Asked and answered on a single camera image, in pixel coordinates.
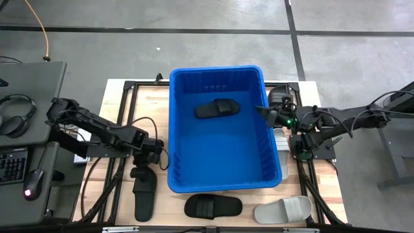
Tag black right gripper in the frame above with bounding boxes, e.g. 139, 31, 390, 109
255, 96, 300, 132

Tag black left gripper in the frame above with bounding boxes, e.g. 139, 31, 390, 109
130, 138, 166, 188

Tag light grey slide sandal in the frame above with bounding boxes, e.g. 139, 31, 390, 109
273, 128, 291, 181
252, 195, 313, 225

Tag blue plastic bin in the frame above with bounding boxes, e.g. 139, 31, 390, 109
167, 65, 283, 194

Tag white box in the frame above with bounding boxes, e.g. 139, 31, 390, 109
73, 128, 91, 164

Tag black computer mouse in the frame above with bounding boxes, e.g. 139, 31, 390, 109
23, 168, 45, 202

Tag black keyboard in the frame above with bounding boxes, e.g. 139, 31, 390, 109
0, 148, 29, 186

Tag dark metal stand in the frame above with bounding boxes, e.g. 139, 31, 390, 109
376, 80, 414, 190

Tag black headphones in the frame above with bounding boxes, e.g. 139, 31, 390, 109
0, 93, 38, 139

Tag grey side desk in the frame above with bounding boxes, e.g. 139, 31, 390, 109
0, 61, 67, 227

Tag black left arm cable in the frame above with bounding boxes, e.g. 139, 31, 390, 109
129, 116, 171, 172

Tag silver metal bracket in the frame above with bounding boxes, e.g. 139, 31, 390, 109
102, 226, 140, 233
283, 227, 320, 233

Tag black metal table frame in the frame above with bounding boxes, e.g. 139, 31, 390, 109
73, 80, 349, 233

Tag yellow orange cable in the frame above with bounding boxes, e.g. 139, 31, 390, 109
24, 0, 52, 63

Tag thin black cable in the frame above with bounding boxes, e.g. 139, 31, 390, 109
0, 55, 23, 65

